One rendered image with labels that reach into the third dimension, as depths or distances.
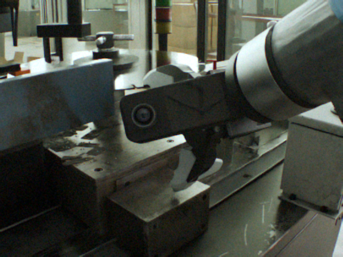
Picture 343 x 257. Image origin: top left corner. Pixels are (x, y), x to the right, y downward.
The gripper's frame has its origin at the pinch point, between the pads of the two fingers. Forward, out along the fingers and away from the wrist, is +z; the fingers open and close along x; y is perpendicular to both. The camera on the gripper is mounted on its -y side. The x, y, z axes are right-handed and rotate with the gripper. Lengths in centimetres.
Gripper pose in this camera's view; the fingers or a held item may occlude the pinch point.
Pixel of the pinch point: (154, 135)
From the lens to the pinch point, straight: 47.9
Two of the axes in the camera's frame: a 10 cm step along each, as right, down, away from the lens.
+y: 8.6, -1.7, 4.8
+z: -4.4, 2.4, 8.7
